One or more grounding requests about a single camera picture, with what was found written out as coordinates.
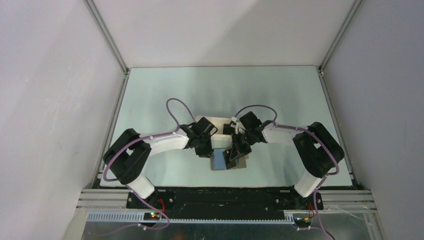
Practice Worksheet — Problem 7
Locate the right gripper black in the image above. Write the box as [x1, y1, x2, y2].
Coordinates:
[230, 130, 256, 161]

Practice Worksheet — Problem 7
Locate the beige card holder wallet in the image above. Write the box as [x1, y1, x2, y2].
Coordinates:
[210, 149, 249, 171]

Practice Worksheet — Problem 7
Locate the white plastic tray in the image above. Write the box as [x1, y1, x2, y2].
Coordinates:
[195, 115, 233, 150]

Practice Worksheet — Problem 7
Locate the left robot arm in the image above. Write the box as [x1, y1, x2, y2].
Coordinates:
[102, 117, 219, 208]

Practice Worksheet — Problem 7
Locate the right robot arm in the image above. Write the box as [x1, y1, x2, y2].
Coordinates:
[223, 111, 345, 209]

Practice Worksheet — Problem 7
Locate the black credit cards stack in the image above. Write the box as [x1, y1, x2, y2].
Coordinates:
[222, 123, 235, 135]

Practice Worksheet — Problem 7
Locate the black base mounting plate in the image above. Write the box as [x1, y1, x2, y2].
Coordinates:
[146, 187, 324, 221]

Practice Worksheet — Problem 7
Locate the left circuit board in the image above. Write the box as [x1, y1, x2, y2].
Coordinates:
[143, 212, 161, 221]

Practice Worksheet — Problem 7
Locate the circuit board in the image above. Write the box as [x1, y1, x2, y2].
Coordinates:
[294, 217, 313, 222]
[143, 212, 161, 221]

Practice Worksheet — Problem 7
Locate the right circuit board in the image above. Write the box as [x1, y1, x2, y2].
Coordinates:
[294, 217, 313, 222]

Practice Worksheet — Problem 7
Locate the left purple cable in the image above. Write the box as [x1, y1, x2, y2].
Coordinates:
[102, 97, 197, 231]

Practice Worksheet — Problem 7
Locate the aluminium frame rail front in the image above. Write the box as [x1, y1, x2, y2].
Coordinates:
[77, 187, 377, 223]

